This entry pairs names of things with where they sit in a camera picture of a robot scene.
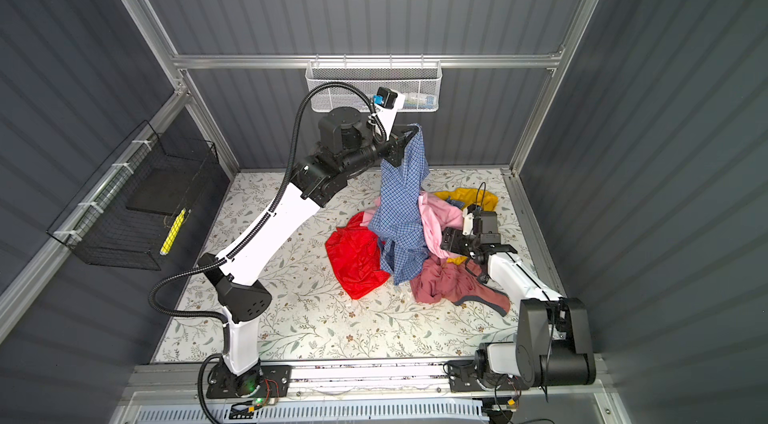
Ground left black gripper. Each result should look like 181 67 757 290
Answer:
337 120 413 181

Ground pink cloth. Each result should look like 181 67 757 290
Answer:
362 191 467 271

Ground blue checkered shirt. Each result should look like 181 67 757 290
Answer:
368 124 429 285

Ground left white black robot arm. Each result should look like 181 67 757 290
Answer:
199 107 420 376

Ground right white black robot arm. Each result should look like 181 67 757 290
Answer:
441 205 597 392

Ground maroon cloth grey trim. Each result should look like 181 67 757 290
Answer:
410 255 511 316

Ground mustard yellow cloth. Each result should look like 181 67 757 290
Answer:
422 183 500 264

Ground red cloth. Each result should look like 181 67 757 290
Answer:
325 211 390 300

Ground tubes inside white basket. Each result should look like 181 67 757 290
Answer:
403 93 438 112

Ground floral table mat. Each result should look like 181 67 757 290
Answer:
150 168 533 363

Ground white ventilation grille strip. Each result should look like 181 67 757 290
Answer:
134 399 490 424

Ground yellow green marker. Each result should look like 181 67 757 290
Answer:
160 208 188 256

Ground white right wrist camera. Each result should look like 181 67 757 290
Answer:
462 204 486 235

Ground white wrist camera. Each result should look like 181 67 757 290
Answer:
373 87 405 139
462 204 486 235

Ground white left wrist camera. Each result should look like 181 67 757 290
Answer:
373 87 405 139

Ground white wire mesh basket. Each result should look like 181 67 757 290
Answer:
305 59 443 108

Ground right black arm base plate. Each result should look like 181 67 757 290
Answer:
442 360 527 393

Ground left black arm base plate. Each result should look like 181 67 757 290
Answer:
203 364 293 399

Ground black wire basket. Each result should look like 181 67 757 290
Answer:
47 121 220 271

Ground black corrugated cable conduit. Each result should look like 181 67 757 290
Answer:
148 81 391 424

